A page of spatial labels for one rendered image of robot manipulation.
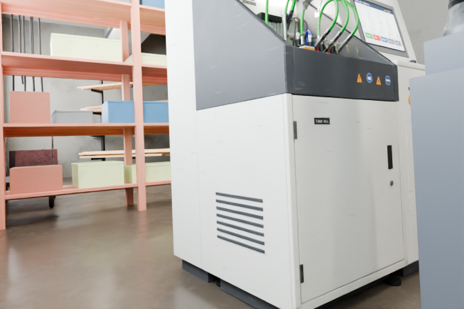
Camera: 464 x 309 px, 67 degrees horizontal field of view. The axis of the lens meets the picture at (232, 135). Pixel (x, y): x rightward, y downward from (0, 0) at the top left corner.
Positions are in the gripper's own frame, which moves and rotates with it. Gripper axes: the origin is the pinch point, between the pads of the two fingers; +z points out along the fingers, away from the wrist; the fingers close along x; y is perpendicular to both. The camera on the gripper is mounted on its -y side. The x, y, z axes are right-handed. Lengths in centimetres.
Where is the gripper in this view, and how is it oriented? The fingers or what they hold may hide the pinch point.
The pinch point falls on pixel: (304, 7)
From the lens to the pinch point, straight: 166.4
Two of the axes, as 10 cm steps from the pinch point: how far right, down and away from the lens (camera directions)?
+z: 0.4, 10.0, -0.2
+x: 8.1, -0.2, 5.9
